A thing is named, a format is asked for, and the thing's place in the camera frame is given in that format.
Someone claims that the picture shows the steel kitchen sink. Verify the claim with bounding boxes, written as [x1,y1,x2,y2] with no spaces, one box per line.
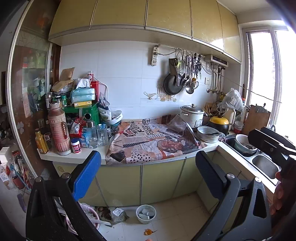
[225,135,281,186]

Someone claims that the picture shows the white trash bucket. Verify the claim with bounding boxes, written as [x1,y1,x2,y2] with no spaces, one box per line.
[135,204,157,225]

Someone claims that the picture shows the right hand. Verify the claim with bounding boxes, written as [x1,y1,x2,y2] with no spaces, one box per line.
[270,169,295,216]

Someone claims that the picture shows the pink basin on floor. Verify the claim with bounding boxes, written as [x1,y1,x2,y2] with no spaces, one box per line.
[66,203,99,234]

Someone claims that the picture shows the pot in sink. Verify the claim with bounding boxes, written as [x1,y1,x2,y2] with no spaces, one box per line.
[234,134,257,157]

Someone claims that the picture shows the wooden cutting board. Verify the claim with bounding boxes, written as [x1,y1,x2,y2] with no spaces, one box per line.
[242,105,271,135]

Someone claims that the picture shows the yellow black kettle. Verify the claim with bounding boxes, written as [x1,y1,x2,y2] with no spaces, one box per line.
[208,116,229,135]

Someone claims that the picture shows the yellow oil bottle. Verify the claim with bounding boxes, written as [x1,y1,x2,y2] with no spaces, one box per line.
[35,128,49,154]

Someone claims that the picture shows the white plastic bag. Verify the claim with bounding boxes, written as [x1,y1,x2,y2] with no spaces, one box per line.
[218,88,243,112]

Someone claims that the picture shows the white jar red label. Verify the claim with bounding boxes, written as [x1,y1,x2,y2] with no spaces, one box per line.
[71,138,81,154]

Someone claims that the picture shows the metal basin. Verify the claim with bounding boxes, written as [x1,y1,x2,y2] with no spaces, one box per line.
[196,126,220,143]

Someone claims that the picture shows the lower cabinet doors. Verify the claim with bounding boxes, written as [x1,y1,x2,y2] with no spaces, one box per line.
[52,151,243,214]

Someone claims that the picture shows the pink thermos bottle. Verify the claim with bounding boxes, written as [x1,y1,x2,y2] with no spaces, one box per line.
[48,101,71,156]

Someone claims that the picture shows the clear glass mug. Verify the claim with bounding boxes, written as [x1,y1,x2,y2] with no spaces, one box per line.
[96,123,109,146]

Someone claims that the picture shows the white rice cooker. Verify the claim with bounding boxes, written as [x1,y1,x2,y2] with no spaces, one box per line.
[180,104,204,128]

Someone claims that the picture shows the green box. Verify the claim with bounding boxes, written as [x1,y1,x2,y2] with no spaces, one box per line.
[62,102,100,125]

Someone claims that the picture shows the blue plastic basket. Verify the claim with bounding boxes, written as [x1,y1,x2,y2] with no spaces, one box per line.
[108,114,123,126]

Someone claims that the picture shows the newspaper print table cloth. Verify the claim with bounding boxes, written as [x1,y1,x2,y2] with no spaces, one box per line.
[105,114,207,165]

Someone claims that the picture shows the teal tissue pack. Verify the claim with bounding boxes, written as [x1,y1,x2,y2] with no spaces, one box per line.
[70,78,95,103]

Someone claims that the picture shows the black frying pan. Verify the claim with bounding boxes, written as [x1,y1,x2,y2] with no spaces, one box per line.
[163,58,183,95]

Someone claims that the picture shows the red tin can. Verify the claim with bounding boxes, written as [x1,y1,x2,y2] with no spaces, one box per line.
[87,71,99,101]

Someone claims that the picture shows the upper yellow cabinets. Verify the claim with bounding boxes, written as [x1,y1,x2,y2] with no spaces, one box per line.
[49,1,241,62]

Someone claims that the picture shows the white power strip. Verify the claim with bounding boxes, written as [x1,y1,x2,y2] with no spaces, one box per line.
[151,45,159,66]

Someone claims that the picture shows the window frame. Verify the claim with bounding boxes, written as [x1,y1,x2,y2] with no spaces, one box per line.
[242,26,295,143]

